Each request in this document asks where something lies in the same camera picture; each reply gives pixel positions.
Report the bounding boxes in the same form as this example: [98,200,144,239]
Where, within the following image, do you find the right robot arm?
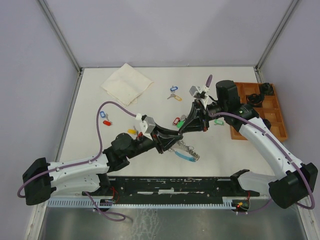
[179,79,318,210]

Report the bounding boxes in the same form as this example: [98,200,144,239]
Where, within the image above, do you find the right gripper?
[179,99,227,133]

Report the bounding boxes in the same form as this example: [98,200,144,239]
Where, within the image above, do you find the green tag key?
[176,120,185,129]
[214,119,224,126]

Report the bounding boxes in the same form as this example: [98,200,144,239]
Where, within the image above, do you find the black fabric bundle bottom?
[262,118,272,130]

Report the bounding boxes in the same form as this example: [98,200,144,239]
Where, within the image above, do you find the aluminium frame post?
[255,0,301,72]
[37,0,83,73]

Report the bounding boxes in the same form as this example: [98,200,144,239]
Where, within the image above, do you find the black fabric bundle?
[259,82,274,96]
[246,93,265,108]
[262,118,272,130]

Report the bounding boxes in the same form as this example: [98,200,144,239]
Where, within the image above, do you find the blue handled key organiser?
[168,140,200,163]

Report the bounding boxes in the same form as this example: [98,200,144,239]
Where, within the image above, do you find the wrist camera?
[139,115,156,140]
[189,85,210,108]

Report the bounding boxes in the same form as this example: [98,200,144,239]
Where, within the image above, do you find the blue tag key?
[99,111,109,121]
[170,86,179,93]

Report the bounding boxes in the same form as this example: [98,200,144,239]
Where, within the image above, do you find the yellow tag key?
[167,93,183,102]
[127,126,139,135]

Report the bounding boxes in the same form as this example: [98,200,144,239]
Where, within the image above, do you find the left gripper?
[126,122,183,159]

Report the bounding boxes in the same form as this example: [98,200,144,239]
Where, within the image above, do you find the grey slotted cable duct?
[46,197,236,210]

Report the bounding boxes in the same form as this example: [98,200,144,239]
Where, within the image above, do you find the red tag key bunch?
[172,114,187,126]

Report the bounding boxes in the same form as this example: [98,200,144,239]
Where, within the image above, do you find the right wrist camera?
[189,85,210,108]

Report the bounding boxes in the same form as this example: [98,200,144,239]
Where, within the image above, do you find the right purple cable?
[204,74,316,215]

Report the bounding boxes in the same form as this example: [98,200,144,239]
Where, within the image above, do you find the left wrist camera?
[139,115,156,140]

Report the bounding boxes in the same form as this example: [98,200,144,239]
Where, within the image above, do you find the black fabric bundle top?
[259,82,274,96]

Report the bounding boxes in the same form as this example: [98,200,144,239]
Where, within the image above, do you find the blue tag upper key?
[170,86,179,93]

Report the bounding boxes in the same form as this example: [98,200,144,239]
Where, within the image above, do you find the white folded cloth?
[100,63,154,107]

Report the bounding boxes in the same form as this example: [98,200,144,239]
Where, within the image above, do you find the left aluminium frame post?
[37,0,83,73]

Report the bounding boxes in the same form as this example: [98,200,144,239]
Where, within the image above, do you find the black mounting plate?
[90,176,260,204]

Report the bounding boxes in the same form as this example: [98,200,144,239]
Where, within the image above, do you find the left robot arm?
[17,125,183,206]

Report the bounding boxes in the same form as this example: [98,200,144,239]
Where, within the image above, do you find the right aluminium frame post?
[255,0,301,72]

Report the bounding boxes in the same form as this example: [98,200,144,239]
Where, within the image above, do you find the wooden compartment tray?
[235,82,288,142]

